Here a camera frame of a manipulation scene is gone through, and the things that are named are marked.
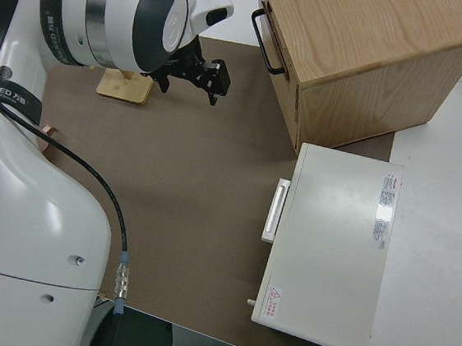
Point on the brown table mat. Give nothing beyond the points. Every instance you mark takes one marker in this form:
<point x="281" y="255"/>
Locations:
<point x="199" y="157"/>

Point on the white toaster oven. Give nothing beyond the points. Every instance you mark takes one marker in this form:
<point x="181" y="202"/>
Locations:
<point x="330" y="253"/>

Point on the pink mug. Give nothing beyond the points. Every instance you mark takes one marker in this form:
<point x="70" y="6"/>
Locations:
<point x="43" y="146"/>

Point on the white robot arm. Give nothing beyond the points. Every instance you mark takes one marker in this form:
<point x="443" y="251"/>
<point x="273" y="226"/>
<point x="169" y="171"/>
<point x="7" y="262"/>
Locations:
<point x="24" y="209"/>

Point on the large wooden box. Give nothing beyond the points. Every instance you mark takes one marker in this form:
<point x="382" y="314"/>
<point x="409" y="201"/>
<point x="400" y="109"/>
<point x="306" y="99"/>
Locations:
<point x="373" y="39"/>

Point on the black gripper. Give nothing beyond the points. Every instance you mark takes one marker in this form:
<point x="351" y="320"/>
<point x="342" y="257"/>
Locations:
<point x="188" y="67"/>

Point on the wooden mug tree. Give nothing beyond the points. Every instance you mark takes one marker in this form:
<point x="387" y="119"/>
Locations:
<point x="124" y="89"/>

